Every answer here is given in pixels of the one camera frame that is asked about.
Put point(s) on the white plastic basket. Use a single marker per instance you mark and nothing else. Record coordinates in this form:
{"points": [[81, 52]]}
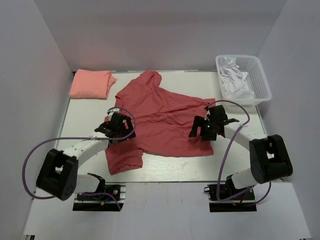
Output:
{"points": [[256, 80]]}

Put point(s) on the red t-shirt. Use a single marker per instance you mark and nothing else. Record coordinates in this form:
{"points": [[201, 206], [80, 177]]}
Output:
{"points": [[163, 119]]}

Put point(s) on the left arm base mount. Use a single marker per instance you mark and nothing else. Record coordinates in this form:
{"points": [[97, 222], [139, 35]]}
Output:
{"points": [[112, 200]]}

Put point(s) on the folded salmon t-shirt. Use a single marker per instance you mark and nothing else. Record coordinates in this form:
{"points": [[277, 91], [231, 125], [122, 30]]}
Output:
{"points": [[89, 84]]}

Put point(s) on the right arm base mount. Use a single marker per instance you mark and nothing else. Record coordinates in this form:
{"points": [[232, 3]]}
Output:
{"points": [[230, 200]]}

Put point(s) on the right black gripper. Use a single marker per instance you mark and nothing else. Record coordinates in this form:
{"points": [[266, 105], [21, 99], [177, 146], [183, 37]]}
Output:
{"points": [[201, 121]]}

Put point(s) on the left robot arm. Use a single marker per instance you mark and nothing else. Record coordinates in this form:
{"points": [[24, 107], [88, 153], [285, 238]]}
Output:
{"points": [[59, 175]]}

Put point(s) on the white crumpled t-shirt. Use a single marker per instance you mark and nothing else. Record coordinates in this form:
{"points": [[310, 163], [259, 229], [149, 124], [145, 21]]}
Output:
{"points": [[233, 80]]}

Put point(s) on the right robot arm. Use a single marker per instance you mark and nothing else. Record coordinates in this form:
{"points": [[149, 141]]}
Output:
{"points": [[268, 155]]}

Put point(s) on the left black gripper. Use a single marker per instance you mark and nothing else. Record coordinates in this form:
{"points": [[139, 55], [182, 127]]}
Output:
{"points": [[128, 131]]}

